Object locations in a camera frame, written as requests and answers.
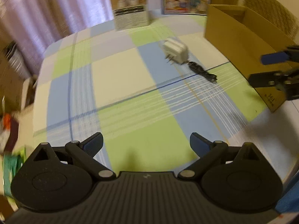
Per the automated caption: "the brown cardboard box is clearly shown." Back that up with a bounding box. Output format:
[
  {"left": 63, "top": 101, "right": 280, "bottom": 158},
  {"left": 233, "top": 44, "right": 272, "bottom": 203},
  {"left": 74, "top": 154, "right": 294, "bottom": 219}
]
[{"left": 204, "top": 4, "right": 299, "bottom": 113}]

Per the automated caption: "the black cable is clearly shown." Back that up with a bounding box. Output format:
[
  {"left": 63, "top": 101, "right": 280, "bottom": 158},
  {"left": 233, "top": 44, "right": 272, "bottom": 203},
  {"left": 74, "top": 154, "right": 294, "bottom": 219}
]
[{"left": 186, "top": 61, "right": 218, "bottom": 84}]

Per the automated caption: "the pink curtain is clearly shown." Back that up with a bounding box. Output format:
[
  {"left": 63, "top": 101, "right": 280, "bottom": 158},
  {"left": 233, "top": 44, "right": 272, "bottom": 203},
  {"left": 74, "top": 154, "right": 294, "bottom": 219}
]
[{"left": 1, "top": 0, "right": 112, "bottom": 74}]

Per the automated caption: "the white product box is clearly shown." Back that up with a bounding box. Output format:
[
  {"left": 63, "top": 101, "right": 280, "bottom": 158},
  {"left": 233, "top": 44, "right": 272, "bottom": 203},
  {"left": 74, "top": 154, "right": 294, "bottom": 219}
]
[{"left": 110, "top": 0, "right": 150, "bottom": 30}]

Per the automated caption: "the green tissue pack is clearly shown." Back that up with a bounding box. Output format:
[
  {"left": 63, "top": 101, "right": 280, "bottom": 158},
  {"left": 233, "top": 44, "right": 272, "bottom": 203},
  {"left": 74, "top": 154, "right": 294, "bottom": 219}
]
[{"left": 3, "top": 147, "right": 27, "bottom": 198}]

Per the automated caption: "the dark red box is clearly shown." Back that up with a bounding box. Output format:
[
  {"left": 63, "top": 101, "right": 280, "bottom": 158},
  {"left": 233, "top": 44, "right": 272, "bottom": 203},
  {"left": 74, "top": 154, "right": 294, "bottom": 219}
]
[{"left": 1, "top": 113, "right": 19, "bottom": 155}]

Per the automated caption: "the woven chair back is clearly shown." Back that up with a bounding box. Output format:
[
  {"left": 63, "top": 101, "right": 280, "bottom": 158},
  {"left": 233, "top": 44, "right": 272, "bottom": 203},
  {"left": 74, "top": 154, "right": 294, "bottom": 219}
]
[{"left": 243, "top": 0, "right": 298, "bottom": 39}]

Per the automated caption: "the white power adapter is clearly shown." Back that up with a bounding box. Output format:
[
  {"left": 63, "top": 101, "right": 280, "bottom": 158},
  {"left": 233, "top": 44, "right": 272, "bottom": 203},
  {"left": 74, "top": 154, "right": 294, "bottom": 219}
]
[{"left": 162, "top": 38, "right": 189, "bottom": 65}]

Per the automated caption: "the checkered tablecloth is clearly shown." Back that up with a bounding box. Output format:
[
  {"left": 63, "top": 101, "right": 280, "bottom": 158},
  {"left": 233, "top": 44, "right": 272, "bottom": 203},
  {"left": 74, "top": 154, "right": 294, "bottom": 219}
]
[{"left": 33, "top": 15, "right": 298, "bottom": 181}]

